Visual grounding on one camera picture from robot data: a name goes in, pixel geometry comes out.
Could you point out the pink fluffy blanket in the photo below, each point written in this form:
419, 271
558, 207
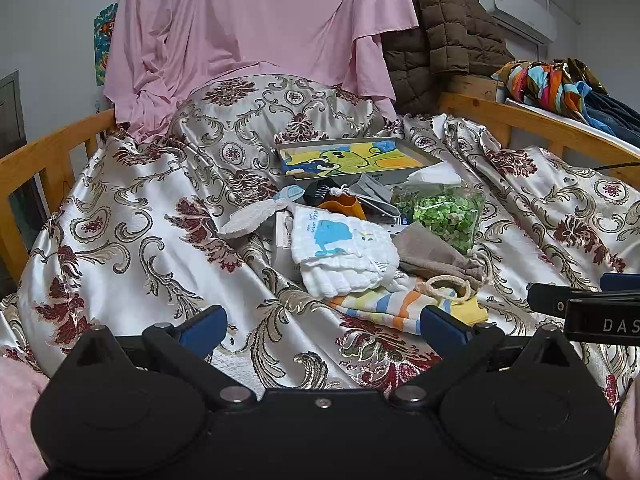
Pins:
21, 387

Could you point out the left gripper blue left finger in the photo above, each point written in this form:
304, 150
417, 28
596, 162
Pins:
200, 335

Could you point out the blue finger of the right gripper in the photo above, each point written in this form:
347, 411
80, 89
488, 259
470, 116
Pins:
620, 281

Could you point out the white cloth with blue print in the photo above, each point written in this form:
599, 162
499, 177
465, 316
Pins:
338, 254

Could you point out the light blue packet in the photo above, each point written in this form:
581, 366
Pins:
289, 194

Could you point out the floral satin bedspread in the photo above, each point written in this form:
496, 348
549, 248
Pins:
136, 240

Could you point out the grey cloth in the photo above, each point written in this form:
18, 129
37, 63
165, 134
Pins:
374, 196

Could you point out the colourful patterned cloth bundle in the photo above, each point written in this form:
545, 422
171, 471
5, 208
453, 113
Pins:
559, 87

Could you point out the dark blue jeans pile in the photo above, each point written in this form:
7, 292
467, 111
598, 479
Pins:
622, 120

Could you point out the white knitted cloth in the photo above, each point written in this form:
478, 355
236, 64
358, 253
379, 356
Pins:
250, 218

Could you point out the striped pastel towel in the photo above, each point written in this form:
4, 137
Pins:
402, 310

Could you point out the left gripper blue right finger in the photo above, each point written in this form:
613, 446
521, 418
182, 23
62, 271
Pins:
444, 333

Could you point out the grey beige drawstring pouch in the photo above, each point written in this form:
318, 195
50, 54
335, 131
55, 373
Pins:
423, 253

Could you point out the grey door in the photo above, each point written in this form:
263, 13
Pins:
22, 210

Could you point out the cardboard box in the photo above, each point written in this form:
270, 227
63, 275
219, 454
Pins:
480, 87

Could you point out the grey tray with cartoon picture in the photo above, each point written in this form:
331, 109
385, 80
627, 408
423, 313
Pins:
388, 161

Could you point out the pink draped sheet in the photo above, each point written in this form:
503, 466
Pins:
163, 50

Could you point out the white wall air conditioner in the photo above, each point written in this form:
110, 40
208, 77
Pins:
526, 18

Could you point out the black patterned sock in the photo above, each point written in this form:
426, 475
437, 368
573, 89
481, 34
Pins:
317, 192

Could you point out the brown quilted jacket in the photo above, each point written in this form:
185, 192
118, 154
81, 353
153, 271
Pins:
453, 37

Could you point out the white orange medicine box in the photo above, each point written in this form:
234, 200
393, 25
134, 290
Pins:
282, 259

